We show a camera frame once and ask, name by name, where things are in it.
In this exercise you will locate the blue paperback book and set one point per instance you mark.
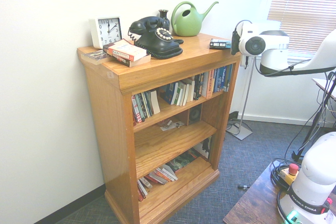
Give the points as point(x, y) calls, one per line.
point(219, 43)

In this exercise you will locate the green cover flat book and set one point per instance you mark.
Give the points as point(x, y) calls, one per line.
point(183, 161)

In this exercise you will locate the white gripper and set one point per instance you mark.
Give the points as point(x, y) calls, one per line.
point(252, 28)

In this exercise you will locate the white grey leaning book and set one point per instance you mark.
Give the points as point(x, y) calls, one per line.
point(170, 172)

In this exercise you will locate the black tripod stand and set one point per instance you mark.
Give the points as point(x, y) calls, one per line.
point(312, 127)

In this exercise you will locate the loose paper cards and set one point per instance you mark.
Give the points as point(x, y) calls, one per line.
point(170, 125)

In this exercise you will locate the small black vase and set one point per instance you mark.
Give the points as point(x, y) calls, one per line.
point(163, 15)

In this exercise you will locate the thick orange book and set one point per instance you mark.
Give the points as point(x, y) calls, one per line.
point(208, 85)

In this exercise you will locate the black spine book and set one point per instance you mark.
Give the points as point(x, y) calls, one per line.
point(198, 87)

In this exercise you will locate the small black speaker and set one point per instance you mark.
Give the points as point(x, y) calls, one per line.
point(195, 113)

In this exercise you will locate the white green paperback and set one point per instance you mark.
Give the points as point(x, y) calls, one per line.
point(181, 94)

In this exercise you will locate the red white spine book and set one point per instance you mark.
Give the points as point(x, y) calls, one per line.
point(135, 108)

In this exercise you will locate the beige window blinds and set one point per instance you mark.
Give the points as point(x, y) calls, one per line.
point(302, 3)

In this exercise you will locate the cream page-edge paperback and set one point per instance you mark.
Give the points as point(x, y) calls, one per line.
point(155, 102)

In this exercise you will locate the black rotary telephone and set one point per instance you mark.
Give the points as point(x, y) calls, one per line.
point(155, 43)

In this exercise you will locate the green plastic watering can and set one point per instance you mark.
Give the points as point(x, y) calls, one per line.
point(186, 27)

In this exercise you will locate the black white picture book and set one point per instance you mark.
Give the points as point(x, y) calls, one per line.
point(206, 148)

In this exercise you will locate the wooden oak bookshelf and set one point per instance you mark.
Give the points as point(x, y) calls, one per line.
point(105, 129)

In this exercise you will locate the white shade floor lamp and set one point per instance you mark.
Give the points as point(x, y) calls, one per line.
point(241, 132)

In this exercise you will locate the blue cover leaning book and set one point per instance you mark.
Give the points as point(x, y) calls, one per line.
point(168, 94)

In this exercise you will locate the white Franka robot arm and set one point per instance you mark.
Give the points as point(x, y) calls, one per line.
point(275, 51)

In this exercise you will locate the red yellow emergency stop button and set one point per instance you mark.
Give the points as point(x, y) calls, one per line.
point(293, 169)

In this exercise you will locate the blue Thailand guide book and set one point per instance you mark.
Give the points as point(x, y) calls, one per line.
point(221, 78)

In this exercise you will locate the orange white paperback book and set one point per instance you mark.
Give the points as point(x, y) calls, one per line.
point(126, 51)

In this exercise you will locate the white square analog clock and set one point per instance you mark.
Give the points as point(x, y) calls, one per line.
point(109, 31)

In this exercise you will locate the small brown paperback book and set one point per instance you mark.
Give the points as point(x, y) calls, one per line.
point(94, 56)

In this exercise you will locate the orange and white book stack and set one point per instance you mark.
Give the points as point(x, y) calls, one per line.
point(123, 61)

